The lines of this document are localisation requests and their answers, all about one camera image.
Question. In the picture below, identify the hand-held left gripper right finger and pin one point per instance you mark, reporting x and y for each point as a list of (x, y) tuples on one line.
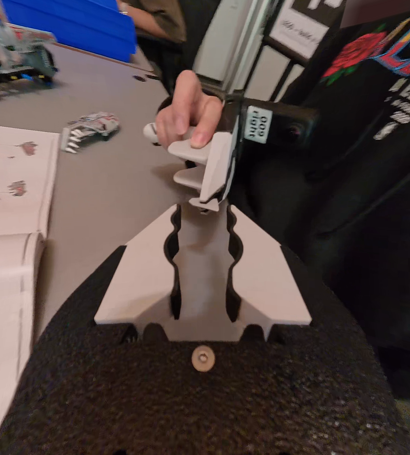
[(269, 284)]

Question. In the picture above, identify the blue plastic bin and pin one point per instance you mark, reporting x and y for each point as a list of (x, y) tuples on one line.
[(76, 25)]

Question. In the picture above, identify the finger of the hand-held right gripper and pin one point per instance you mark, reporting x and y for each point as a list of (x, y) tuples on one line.
[(206, 207), (219, 167)]

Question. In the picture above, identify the person's right hand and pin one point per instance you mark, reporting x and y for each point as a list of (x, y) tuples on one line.
[(187, 110)]

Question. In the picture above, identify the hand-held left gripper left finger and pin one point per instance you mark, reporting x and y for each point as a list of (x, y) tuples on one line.
[(133, 284)]

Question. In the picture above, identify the open instruction booklet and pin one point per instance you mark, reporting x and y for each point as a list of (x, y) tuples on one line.
[(5, 213)]

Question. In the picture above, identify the grey toothed brick assembly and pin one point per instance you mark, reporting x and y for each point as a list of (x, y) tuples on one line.
[(91, 126)]

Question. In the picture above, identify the small black brick piece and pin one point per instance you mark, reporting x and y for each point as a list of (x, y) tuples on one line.
[(153, 76), (139, 78)]

